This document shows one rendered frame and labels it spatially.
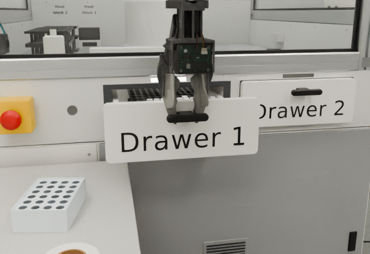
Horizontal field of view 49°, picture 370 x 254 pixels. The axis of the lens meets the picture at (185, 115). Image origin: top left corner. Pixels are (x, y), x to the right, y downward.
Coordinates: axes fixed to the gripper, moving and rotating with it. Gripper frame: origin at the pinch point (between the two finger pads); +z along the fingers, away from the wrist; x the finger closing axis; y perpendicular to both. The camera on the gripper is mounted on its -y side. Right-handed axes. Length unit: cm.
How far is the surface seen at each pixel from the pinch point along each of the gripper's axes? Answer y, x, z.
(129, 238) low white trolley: 15.7, -11.4, 14.4
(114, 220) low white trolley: 10.0, -13.4, 14.4
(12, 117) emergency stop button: -12.8, -32.3, 1.9
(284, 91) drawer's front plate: -18.2, 27.4, 0.1
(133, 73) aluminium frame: -19.8, -7.8, -5.0
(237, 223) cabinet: -20.2, 17.3, 34.6
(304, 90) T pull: -14.8, 30.6, -0.8
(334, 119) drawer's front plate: -18.3, 41.0, 7.7
